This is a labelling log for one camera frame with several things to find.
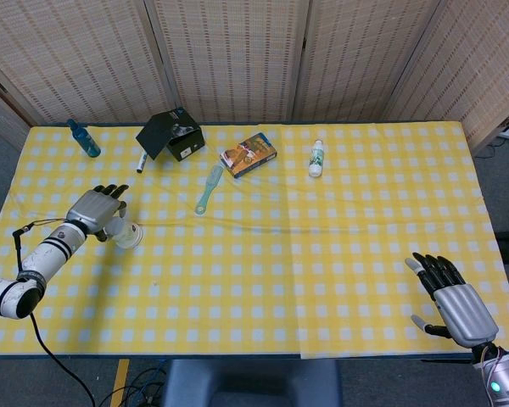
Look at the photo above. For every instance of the black open cardboard box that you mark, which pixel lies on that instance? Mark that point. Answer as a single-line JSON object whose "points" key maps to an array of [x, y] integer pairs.
{"points": [[186, 143]]}

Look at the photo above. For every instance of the orange blue snack box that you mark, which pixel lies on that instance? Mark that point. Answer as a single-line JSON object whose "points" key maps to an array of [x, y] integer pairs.
{"points": [[249, 154]]}

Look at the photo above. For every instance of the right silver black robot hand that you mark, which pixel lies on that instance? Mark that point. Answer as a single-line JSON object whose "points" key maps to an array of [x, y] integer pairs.
{"points": [[466, 313]]}

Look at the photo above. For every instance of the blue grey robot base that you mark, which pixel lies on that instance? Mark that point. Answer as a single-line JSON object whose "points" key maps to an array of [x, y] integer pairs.
{"points": [[250, 383]]}

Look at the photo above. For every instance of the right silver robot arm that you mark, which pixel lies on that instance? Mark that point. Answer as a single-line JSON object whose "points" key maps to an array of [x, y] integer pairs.
{"points": [[502, 377]]}

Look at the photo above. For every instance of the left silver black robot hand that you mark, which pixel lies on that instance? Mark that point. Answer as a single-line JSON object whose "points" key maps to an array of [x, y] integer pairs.
{"points": [[93, 210]]}

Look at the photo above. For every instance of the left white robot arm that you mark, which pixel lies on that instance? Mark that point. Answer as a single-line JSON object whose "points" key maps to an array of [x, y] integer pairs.
{"points": [[46, 258]]}

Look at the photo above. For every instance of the yellow white checkered tablecloth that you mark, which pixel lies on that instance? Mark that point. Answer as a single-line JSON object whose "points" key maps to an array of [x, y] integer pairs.
{"points": [[174, 275], [386, 220]]}

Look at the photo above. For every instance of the white paper cup green print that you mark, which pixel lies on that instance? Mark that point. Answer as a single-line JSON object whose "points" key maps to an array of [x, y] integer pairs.
{"points": [[131, 246], [125, 231]]}

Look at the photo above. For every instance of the woven folding screen panel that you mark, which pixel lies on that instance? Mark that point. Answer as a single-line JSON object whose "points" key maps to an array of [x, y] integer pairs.
{"points": [[0, 118], [76, 59], [360, 59], [475, 63], [229, 59]]}

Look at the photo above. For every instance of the white black marker pen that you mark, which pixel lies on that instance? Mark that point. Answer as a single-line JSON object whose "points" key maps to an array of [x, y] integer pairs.
{"points": [[142, 162]]}

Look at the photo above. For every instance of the white green label bottle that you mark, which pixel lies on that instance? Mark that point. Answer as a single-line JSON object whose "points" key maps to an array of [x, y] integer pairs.
{"points": [[316, 159]]}

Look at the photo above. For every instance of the yellow floor tape strip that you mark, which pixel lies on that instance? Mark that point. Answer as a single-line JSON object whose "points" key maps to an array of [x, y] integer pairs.
{"points": [[119, 381]]}

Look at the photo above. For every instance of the blue plastic bottle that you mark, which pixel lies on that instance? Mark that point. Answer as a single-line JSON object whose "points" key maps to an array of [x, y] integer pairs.
{"points": [[86, 141]]}

